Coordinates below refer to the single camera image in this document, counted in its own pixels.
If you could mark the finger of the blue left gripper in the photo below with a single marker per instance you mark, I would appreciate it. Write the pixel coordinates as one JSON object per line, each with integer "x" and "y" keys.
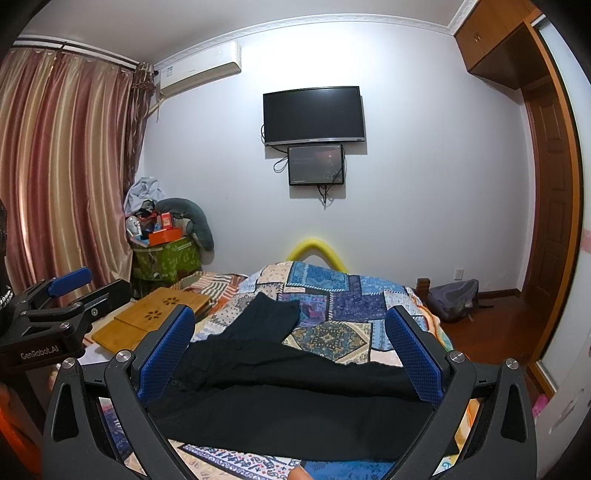
{"x": 60, "y": 286}

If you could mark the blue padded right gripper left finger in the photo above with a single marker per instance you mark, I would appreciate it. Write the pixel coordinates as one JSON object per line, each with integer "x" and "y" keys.
{"x": 138, "y": 378}

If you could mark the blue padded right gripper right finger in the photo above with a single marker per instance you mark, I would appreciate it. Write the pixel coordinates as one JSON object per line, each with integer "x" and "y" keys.
{"x": 438, "y": 380}

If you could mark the black pants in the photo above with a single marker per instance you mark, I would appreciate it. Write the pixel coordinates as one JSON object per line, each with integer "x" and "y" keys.
{"x": 262, "y": 397}

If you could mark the bamboo lap desk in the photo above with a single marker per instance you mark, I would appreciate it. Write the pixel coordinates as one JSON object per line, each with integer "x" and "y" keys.
{"x": 128, "y": 327}

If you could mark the grey backpack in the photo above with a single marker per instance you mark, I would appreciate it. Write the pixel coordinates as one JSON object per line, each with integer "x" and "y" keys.
{"x": 454, "y": 301}

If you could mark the green storage box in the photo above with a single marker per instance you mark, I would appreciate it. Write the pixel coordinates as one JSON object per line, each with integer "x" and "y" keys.
{"x": 168, "y": 262}

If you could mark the orange box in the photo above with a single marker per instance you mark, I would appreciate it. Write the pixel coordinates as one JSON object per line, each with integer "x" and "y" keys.
{"x": 164, "y": 236}

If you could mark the blue patchwork quilt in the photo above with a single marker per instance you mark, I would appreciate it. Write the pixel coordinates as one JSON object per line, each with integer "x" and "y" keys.
{"x": 342, "y": 319}

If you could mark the light blue crumpled cloth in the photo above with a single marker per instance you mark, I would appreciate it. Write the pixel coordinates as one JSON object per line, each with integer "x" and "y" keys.
{"x": 145, "y": 188}

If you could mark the folded dark navy garment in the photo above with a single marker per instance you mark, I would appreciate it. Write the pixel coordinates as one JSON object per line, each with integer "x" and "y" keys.
{"x": 263, "y": 319}

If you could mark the grey neck pillow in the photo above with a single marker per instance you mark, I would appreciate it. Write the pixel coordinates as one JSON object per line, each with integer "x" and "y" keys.
{"x": 191, "y": 219}

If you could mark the pink striped curtain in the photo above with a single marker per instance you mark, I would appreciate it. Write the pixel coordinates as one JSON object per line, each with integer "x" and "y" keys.
{"x": 72, "y": 127}

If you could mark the yellow foam tube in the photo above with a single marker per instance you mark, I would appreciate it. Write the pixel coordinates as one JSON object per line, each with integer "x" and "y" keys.
{"x": 315, "y": 245}

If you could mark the brown wooden door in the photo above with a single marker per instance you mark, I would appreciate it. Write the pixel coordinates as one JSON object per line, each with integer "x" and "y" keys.
{"x": 553, "y": 201}

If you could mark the white air conditioner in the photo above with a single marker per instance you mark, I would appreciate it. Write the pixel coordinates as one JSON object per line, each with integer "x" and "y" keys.
{"x": 198, "y": 69}

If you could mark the wooden overhead cabinet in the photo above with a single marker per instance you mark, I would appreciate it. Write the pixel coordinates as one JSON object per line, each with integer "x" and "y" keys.
{"x": 498, "y": 46}

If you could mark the small wall monitor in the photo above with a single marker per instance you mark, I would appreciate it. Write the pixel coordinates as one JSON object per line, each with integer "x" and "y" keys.
{"x": 316, "y": 165}

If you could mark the black wall television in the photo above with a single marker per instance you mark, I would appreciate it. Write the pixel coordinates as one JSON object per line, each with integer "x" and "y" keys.
{"x": 312, "y": 115}

